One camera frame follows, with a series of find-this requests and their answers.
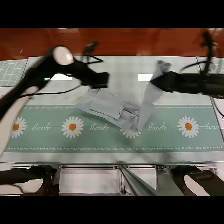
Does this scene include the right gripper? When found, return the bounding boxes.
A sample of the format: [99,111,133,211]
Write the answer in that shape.
[158,70,188,94]

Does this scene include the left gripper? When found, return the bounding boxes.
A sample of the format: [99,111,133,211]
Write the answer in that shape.
[73,63,111,90]

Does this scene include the light blue shirt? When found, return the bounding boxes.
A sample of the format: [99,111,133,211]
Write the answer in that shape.
[75,59,172,132]

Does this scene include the black cable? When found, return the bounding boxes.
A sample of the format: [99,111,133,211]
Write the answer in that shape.
[211,97,224,120]
[19,83,84,100]

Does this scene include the silver frame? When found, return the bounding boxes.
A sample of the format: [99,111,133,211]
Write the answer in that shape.
[0,161,224,197]

